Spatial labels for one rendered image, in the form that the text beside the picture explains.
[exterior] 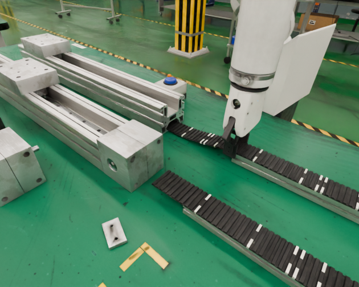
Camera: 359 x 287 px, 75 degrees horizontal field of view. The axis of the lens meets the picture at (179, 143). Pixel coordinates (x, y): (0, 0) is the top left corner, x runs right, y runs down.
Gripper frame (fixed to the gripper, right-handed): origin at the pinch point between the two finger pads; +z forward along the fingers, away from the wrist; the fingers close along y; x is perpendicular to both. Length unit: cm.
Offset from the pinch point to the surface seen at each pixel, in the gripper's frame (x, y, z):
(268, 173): -9.3, -1.5, 3.0
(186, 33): 207, 258, 51
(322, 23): 69, 471, 46
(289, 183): -14.0, -1.5, 2.8
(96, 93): 48.7, -4.1, 1.1
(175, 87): 27.7, 11.0, -2.0
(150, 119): 23.6, -4.8, 0.7
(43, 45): 77, -4, -8
